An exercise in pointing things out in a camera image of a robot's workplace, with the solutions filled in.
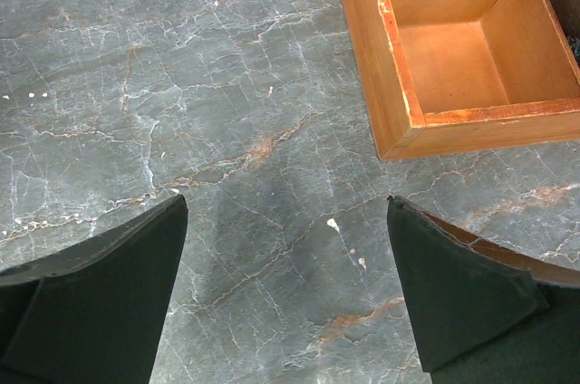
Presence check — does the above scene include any orange wooden divided tray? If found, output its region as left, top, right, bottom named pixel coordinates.
left=342, top=0, right=579, bottom=160

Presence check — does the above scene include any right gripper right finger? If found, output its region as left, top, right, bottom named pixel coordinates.
left=387, top=196, right=579, bottom=383

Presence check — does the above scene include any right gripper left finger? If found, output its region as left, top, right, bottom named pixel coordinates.
left=1, top=195, right=188, bottom=383

